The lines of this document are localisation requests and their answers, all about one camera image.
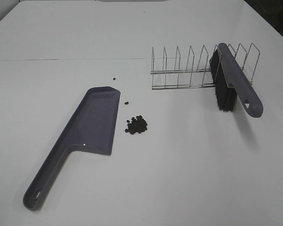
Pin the coffee bean pile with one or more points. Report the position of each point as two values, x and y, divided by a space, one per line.
136 125

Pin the purple plastic dustpan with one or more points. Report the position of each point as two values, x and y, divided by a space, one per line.
90 129

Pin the purple brush black bristles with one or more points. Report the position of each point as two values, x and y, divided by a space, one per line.
232 84

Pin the metal wire rack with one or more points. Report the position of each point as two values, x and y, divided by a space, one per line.
192 69

